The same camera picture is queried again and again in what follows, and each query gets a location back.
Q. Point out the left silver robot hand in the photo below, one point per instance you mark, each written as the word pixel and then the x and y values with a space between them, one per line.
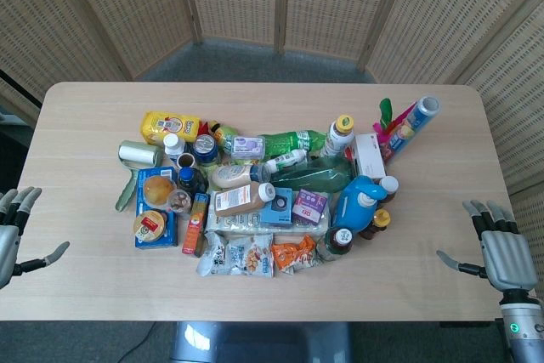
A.
pixel 7 240

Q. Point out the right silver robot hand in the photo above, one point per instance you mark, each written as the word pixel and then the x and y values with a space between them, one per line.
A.
pixel 503 252

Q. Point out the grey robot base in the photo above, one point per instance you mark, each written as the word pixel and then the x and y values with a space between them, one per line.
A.
pixel 259 342

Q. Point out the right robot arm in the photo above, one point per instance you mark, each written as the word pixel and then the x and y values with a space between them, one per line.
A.
pixel 523 324

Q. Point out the round container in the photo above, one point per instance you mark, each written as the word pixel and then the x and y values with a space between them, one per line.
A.
pixel 149 224

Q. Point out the white red box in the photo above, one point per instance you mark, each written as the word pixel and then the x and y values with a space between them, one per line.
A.
pixel 370 154

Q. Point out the orange red narrow box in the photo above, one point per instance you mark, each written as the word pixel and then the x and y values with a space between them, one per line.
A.
pixel 195 225

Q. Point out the blue square box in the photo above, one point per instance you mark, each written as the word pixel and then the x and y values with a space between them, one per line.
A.
pixel 278 206

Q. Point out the brown bottle white cap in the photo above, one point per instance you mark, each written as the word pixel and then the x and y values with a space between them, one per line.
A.
pixel 389 191

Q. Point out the brown bottle yellow cap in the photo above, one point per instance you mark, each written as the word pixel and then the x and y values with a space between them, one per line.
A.
pixel 376 225

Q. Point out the blue chips tube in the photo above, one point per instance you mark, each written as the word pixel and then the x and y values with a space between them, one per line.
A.
pixel 410 129

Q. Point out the blue detergent bottle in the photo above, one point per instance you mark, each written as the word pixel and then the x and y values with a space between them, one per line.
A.
pixel 355 205

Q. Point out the orange fruit cup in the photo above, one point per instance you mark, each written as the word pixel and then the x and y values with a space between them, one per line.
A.
pixel 158 188

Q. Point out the green tea bottle brown cap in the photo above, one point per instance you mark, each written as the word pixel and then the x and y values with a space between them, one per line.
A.
pixel 338 244

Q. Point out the colourful feather shuttlecock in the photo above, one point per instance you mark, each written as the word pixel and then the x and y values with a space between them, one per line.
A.
pixel 384 123

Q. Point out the clear nut cup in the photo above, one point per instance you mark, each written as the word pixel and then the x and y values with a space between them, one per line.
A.
pixel 180 201

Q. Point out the dark soy sauce bottle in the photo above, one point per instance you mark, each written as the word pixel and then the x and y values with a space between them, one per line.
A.
pixel 189 182

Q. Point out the white pill bottle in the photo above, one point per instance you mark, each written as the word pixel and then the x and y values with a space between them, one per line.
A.
pixel 173 146

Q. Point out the small brown-lidded jar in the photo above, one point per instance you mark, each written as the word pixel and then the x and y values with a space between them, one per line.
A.
pixel 186 162

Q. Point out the yellow snack bag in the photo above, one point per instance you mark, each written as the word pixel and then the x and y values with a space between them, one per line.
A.
pixel 170 126

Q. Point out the purple small carton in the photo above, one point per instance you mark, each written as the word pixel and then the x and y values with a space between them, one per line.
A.
pixel 310 207

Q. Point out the clear green plastic bottle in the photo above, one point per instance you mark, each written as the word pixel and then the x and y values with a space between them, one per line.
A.
pixel 316 176

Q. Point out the white bottle yellow green cap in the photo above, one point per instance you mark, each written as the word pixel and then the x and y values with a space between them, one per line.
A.
pixel 338 135

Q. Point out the orange snack bag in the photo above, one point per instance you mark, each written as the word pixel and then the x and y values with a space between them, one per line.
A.
pixel 294 257

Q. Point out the blue drink can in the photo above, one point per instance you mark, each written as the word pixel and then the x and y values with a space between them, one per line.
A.
pixel 206 148

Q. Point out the brown milk tea bottle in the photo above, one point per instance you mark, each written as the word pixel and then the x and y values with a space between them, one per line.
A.
pixel 240 199

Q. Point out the small white yogurt bottle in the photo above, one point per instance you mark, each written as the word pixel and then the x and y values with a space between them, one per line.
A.
pixel 285 160

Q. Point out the beige sauce bottle blue cap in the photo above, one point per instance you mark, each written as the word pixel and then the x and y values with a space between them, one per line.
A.
pixel 236 175

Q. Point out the green labelled soda bottle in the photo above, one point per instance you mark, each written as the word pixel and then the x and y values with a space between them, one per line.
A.
pixel 293 140

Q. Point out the yellow green toy bottle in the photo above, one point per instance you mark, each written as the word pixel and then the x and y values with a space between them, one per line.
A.
pixel 221 131

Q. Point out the blue white snack bag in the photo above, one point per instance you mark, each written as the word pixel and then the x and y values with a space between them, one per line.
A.
pixel 253 256

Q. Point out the purple wet wipes pack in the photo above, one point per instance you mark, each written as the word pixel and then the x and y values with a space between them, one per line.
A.
pixel 248 145

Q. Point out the woven folding screen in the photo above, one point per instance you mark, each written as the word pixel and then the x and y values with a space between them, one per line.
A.
pixel 272 1

